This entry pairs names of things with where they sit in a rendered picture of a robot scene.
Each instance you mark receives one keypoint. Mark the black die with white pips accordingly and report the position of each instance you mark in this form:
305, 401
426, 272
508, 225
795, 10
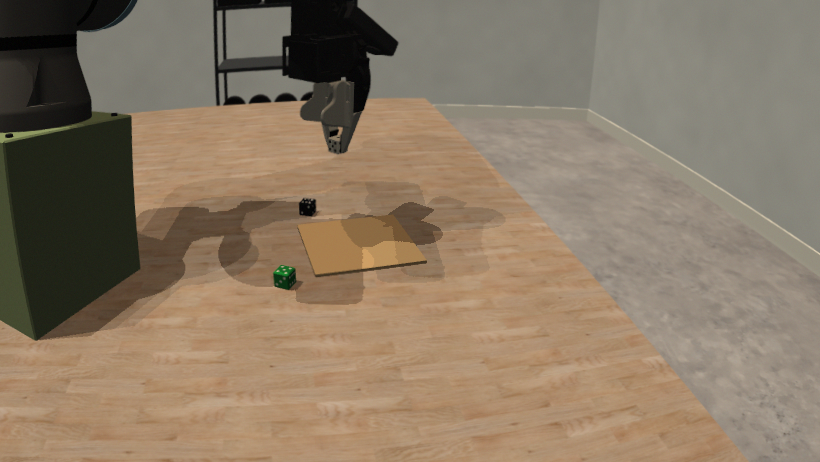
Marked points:
307, 207

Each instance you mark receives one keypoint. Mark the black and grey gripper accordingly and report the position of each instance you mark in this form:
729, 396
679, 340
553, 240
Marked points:
321, 49

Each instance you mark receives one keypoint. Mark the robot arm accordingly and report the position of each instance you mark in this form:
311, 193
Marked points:
39, 63

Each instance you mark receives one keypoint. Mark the green die with white pips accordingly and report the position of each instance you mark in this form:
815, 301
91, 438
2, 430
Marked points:
284, 277

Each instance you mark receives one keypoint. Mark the beige and black die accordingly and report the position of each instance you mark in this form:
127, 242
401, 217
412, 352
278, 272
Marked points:
334, 144

